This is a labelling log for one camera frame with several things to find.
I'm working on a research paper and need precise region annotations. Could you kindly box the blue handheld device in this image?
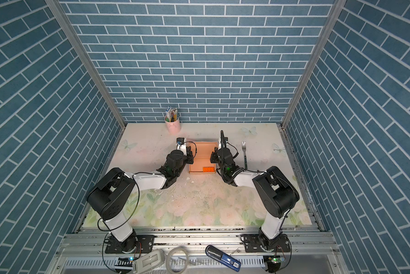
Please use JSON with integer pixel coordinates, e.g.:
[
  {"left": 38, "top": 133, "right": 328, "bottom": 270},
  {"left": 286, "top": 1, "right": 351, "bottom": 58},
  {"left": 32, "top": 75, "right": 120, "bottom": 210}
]
[{"left": 205, "top": 245, "right": 242, "bottom": 272}]

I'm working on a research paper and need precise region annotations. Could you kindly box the aluminium frame rail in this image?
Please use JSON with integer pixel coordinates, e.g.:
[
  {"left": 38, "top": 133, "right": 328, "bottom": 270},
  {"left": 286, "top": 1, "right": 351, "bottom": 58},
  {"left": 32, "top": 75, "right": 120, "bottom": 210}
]
[{"left": 57, "top": 228, "right": 340, "bottom": 257}]

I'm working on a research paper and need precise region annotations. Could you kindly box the coiled grey cable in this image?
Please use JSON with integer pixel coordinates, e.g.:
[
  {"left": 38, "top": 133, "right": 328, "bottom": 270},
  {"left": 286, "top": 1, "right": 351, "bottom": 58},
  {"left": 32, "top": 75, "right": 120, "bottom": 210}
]
[{"left": 165, "top": 246, "right": 190, "bottom": 274}]

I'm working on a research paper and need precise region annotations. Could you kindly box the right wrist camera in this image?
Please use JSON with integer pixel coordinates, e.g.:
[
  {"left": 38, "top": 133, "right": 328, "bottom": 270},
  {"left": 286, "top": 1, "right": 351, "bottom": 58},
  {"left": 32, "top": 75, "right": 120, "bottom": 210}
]
[{"left": 219, "top": 137, "right": 228, "bottom": 149}]

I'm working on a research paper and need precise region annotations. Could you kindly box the pink metal pen cup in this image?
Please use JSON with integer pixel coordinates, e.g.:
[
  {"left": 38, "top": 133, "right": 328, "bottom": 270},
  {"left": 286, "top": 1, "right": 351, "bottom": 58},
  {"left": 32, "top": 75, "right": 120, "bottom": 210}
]
[{"left": 165, "top": 116, "right": 181, "bottom": 135}]

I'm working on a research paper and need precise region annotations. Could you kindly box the grey handheld device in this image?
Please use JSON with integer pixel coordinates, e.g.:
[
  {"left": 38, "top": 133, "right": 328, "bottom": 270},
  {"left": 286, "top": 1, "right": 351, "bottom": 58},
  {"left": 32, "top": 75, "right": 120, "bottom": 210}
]
[{"left": 133, "top": 250, "right": 165, "bottom": 274}]

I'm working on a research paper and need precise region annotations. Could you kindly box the fork with teal handle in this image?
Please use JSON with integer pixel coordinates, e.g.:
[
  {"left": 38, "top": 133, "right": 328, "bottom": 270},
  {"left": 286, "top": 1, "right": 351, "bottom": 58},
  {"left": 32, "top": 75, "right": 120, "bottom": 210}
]
[{"left": 241, "top": 141, "right": 248, "bottom": 170}]

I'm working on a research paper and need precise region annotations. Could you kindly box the orange toy brick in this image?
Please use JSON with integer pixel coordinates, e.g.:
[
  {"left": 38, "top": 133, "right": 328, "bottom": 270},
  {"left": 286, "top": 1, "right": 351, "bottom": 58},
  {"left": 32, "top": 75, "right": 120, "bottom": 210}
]
[{"left": 203, "top": 167, "right": 215, "bottom": 172}]

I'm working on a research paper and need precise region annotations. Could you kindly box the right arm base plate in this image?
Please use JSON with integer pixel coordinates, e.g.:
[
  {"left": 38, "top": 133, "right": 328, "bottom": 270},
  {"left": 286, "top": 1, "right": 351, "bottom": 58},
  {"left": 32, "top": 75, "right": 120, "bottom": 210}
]
[{"left": 239, "top": 233, "right": 291, "bottom": 253}]

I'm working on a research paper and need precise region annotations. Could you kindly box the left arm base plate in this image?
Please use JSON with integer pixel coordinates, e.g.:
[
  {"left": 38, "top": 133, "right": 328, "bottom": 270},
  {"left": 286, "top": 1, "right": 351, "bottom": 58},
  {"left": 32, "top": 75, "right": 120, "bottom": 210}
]
[{"left": 103, "top": 234, "right": 155, "bottom": 254}]

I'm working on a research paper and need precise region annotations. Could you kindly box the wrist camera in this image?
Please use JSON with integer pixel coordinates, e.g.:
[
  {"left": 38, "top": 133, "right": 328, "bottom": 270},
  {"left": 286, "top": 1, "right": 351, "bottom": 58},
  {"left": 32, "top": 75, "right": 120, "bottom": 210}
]
[
  {"left": 176, "top": 137, "right": 187, "bottom": 156},
  {"left": 219, "top": 137, "right": 228, "bottom": 149}
]

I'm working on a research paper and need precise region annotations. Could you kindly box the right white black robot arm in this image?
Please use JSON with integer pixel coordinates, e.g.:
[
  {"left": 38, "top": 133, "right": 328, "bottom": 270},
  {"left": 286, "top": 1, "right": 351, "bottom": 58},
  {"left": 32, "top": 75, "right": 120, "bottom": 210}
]
[{"left": 210, "top": 147, "right": 300, "bottom": 241}]

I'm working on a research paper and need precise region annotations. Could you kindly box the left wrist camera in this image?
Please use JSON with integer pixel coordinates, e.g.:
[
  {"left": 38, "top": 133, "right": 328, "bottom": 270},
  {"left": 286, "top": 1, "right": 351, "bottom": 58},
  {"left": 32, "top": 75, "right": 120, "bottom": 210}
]
[{"left": 176, "top": 137, "right": 187, "bottom": 156}]

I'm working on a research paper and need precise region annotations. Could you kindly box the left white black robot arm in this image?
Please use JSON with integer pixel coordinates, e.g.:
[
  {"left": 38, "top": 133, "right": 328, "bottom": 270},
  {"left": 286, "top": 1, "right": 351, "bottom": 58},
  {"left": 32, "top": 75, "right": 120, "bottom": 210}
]
[{"left": 87, "top": 145, "right": 194, "bottom": 244}]

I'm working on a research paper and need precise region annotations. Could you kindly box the orange paper box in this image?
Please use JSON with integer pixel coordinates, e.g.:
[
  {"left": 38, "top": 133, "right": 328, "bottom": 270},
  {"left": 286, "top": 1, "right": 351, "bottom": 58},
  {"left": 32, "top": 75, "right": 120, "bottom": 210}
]
[{"left": 189, "top": 142, "right": 218, "bottom": 174}]

